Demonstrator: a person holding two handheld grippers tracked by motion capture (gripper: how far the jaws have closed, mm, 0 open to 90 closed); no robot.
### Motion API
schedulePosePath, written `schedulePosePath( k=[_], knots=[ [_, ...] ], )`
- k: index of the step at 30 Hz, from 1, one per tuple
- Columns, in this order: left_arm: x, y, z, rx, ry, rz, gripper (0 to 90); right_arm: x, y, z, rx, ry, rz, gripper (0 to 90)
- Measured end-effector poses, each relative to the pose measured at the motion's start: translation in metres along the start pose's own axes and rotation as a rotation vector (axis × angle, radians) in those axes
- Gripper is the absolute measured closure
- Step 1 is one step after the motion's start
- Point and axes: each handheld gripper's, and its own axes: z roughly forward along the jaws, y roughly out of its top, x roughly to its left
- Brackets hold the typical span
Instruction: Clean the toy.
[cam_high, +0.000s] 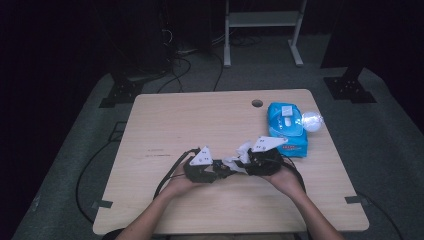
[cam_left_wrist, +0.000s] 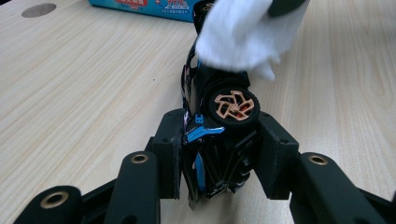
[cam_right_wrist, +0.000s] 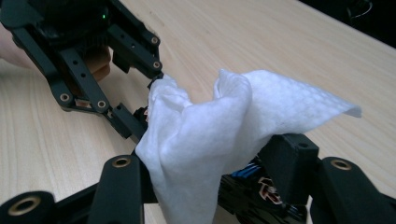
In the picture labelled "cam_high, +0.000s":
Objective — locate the white metal stand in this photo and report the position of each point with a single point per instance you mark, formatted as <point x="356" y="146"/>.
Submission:
<point x="261" y="18"/>

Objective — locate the black stand base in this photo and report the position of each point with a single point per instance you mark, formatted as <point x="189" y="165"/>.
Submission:
<point x="121" y="93"/>
<point x="350" y="88"/>

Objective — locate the white wet wipe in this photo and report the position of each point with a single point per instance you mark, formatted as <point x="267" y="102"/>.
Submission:
<point x="231" y="162"/>

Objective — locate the person's right hand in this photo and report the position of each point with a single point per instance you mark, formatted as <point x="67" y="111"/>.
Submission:
<point x="288" y="181"/>

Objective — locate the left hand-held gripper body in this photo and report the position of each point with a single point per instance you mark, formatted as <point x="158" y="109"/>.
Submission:
<point x="200" y="173"/>

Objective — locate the blue wet wipes pack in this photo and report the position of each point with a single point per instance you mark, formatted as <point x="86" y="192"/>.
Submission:
<point x="283" y="125"/>

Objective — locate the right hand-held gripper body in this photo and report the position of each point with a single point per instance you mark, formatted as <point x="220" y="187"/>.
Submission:
<point x="265" y="163"/>

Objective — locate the black tape strip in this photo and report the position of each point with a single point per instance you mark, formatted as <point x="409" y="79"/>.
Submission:
<point x="101" y="204"/>
<point x="356" y="200"/>

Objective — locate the person's left hand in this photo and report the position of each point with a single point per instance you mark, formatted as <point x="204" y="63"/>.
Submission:
<point x="180" y="186"/>

